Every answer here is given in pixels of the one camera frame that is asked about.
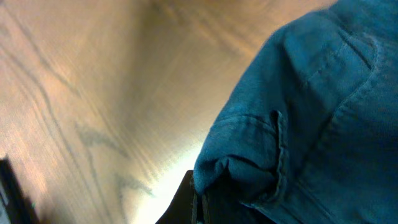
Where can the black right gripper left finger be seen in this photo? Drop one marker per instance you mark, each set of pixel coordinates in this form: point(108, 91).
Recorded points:
point(15, 207)

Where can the blue denim shorts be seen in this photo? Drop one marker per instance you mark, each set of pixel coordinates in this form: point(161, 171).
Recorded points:
point(309, 134)

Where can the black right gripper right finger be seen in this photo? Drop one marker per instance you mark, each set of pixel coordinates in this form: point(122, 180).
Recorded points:
point(215, 206)

